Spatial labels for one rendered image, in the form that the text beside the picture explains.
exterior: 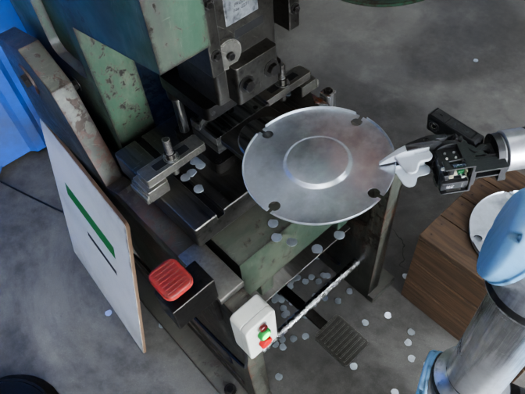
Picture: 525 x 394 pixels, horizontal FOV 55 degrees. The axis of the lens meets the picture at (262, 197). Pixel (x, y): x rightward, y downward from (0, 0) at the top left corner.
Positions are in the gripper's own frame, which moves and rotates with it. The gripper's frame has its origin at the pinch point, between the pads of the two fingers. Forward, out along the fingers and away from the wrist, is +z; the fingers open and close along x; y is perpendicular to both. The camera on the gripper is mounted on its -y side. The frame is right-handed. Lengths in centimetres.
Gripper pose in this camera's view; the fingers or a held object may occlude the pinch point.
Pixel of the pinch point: (384, 161)
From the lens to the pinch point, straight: 97.4
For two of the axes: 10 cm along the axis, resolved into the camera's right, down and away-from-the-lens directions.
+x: 1.5, 6.0, 7.9
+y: 0.8, 7.9, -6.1
